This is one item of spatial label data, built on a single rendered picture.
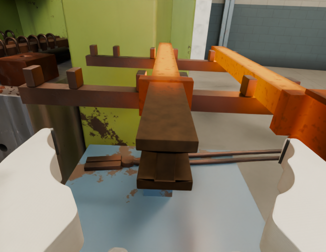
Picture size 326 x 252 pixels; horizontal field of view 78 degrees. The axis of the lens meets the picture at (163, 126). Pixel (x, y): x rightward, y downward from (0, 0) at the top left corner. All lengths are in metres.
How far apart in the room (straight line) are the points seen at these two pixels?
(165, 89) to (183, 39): 0.88
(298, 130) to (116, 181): 0.38
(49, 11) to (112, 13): 0.53
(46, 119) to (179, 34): 0.69
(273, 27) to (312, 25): 0.91
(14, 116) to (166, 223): 0.42
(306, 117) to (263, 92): 0.06
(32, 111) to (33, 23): 0.65
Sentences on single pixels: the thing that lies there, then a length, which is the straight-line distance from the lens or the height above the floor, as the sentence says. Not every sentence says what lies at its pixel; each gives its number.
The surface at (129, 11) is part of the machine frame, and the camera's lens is 0.61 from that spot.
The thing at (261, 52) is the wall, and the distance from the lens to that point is 6.62.
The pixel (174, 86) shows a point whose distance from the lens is 0.16.
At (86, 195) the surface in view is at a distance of 0.46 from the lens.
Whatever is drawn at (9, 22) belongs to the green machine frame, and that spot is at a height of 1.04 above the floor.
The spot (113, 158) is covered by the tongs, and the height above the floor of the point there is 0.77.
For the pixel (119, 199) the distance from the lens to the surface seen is 0.44.
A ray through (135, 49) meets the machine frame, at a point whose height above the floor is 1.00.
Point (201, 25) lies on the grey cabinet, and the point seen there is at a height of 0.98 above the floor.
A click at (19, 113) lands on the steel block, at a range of 0.58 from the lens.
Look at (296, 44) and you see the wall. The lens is 6.85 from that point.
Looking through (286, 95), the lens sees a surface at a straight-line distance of 0.18.
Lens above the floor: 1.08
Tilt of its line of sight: 28 degrees down
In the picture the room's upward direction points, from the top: 3 degrees clockwise
